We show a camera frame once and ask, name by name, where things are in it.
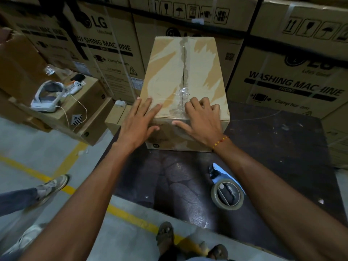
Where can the blue tape dispenser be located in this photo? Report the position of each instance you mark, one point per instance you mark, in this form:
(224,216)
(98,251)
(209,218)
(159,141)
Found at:
(217,171)

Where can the person's right middle finger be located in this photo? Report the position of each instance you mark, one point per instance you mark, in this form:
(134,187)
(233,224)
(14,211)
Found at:
(204,101)

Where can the taped tan cardboard box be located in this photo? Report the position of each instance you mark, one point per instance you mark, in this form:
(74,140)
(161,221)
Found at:
(168,67)

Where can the person's sandalled foot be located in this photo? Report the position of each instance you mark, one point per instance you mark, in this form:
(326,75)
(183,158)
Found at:
(164,236)
(218,252)

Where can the black phone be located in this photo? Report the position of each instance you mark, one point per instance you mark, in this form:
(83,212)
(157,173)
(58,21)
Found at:
(78,77)

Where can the white hand controller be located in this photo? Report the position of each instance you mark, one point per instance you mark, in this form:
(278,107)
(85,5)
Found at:
(74,88)

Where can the small cardboard box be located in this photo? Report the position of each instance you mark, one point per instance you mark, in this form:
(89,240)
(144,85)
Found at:
(115,116)

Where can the person's left middle finger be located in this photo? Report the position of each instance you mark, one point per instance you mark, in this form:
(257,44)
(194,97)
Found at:
(145,107)

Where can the plain brown open cardboard box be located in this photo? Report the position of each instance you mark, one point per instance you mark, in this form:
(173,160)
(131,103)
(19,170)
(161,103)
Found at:
(19,65)

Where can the person's left forearm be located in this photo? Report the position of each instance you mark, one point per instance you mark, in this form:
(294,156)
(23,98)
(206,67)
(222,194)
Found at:
(81,209)

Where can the person's right sandalled foot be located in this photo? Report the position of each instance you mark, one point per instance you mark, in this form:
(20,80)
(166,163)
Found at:
(218,252)

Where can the person's left thumb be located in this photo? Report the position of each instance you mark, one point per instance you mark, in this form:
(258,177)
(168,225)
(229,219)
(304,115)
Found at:
(151,131)

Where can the cardboard box with arrow label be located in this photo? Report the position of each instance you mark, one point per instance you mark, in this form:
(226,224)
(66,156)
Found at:
(89,97)

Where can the person's right thumb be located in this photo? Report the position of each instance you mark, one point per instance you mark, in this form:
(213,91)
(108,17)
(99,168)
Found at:
(180,125)

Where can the person's right forearm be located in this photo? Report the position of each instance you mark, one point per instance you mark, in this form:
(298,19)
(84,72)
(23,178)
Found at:
(285,203)

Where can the person's right hand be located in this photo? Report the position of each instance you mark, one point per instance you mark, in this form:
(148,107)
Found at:
(205,122)

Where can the person's left sandalled foot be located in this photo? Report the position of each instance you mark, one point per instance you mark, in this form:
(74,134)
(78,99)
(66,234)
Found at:
(164,236)

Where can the person's left hand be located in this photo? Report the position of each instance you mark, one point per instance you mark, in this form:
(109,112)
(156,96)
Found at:
(133,127)

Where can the white headset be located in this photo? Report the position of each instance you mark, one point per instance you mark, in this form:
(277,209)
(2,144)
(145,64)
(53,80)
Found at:
(46,104)

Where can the crumpled clear plastic wrap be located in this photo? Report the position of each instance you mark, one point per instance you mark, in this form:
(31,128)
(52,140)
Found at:
(50,69)

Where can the clear packing tape roll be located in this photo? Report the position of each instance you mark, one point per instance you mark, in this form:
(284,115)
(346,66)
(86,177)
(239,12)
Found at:
(215,199)

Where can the low flat cardboard box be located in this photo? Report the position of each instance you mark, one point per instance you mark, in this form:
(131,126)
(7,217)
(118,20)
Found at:
(96,125)

